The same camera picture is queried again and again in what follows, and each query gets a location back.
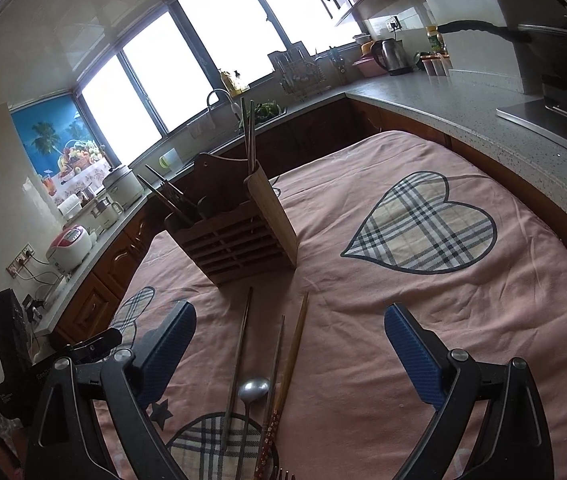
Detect dark wooden chopstick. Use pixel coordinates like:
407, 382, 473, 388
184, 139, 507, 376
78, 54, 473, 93
220, 286, 254, 455

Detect metal spoon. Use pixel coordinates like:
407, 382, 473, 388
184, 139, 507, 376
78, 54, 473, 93
234, 377, 270, 480

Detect patterned red chopstick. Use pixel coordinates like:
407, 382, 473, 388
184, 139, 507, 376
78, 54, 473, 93
253, 315, 285, 479

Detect light wooden chopstick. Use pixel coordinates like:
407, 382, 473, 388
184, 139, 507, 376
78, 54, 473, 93
274, 292, 309, 415

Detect kitchen faucet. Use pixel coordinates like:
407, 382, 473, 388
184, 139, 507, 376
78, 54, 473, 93
206, 88, 242, 125

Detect red white rice cooker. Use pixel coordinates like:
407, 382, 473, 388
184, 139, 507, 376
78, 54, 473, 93
46, 224, 92, 274

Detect small white electric pot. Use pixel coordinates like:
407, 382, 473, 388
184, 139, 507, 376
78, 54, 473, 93
90, 197, 124, 231

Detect white cooking pot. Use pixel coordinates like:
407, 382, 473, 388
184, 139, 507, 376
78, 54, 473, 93
102, 165, 143, 210

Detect wooden utensil holder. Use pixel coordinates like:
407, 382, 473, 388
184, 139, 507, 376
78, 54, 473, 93
164, 153, 299, 286

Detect pink tablecloth with hearts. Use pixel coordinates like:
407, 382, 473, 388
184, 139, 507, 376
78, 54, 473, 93
113, 131, 567, 479

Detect tropical beach poster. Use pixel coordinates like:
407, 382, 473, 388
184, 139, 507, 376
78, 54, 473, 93
11, 96, 111, 206

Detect green leafy vegetables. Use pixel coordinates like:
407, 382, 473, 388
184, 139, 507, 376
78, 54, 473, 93
254, 101, 282, 124

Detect dish drying rack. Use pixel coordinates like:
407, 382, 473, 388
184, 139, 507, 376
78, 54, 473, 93
268, 41, 330, 101

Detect pink plastic basin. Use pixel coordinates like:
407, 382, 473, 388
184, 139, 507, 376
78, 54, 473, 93
353, 56, 387, 78

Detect steel electric kettle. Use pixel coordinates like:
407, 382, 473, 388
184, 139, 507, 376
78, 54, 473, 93
370, 38, 413, 76

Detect wall power outlet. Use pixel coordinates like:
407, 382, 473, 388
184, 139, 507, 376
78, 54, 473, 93
6, 244, 35, 278

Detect white cup green handle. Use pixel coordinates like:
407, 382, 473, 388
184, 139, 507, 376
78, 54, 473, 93
158, 148, 182, 170

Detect black wok with handle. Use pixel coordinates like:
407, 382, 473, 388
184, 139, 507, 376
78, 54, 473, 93
436, 0, 567, 51

